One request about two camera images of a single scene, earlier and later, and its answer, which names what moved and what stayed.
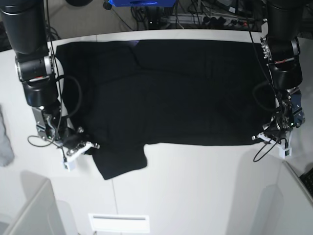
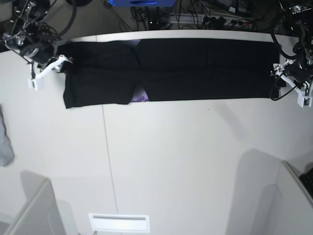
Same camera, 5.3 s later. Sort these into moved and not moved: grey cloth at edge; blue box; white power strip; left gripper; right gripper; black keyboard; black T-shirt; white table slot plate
Moved: right gripper; left gripper; black T-shirt
Not moved: blue box; black keyboard; white power strip; grey cloth at edge; white table slot plate
